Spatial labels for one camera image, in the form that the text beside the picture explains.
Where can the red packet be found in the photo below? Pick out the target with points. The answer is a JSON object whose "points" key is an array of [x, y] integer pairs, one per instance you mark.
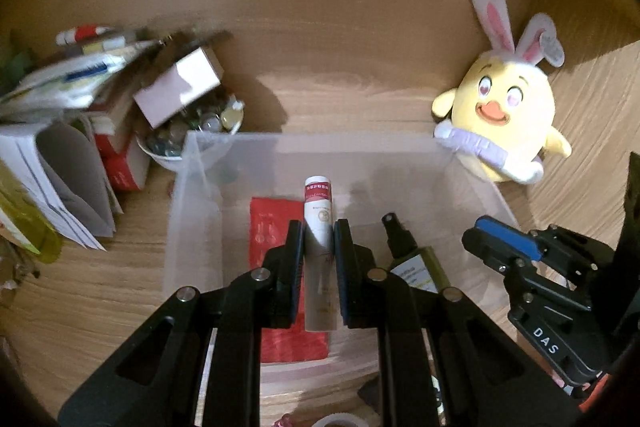
{"points": [[267, 227]]}

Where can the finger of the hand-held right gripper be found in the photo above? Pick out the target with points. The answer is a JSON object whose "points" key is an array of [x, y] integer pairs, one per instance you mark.
{"points": [[575, 267], [505, 239]]}

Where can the pale pink cardboard box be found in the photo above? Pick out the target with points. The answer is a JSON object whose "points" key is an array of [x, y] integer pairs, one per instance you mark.
{"points": [[175, 89]]}

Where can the white tape roll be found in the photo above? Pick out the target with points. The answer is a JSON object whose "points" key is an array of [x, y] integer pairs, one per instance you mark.
{"points": [[337, 421]]}

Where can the red and white marker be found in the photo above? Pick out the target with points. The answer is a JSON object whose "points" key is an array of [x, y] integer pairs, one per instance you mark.
{"points": [[85, 34]]}

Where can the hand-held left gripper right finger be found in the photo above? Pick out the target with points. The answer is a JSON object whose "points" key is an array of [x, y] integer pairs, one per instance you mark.
{"points": [[344, 272]]}

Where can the white bottle with red label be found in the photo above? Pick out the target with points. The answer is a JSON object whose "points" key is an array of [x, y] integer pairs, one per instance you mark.
{"points": [[319, 217]]}

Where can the olive green spray bottle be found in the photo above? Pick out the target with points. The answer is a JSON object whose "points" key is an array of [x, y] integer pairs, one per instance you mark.
{"points": [[417, 269]]}

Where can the person's right forearm orange sleeve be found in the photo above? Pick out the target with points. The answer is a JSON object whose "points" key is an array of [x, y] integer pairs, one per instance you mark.
{"points": [[597, 392]]}

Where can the clear plastic storage bin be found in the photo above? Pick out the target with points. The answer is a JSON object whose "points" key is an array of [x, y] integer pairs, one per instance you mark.
{"points": [[210, 217]]}

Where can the yellow chick plush toy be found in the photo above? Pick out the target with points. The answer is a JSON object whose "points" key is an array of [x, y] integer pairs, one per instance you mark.
{"points": [[505, 117]]}

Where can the folded white paper sheets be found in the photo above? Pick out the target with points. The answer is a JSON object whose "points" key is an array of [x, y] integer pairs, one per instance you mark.
{"points": [[55, 177]]}

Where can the white bowl of pebbles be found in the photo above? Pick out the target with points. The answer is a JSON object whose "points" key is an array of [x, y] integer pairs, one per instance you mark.
{"points": [[167, 142]]}

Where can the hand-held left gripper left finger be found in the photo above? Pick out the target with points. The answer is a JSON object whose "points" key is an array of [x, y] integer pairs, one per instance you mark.
{"points": [[294, 272]]}

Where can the red book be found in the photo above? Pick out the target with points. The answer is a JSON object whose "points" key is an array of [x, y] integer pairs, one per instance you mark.
{"points": [[122, 167]]}

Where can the pile of leaflets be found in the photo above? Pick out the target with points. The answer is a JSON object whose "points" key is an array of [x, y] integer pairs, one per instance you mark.
{"points": [[65, 77]]}

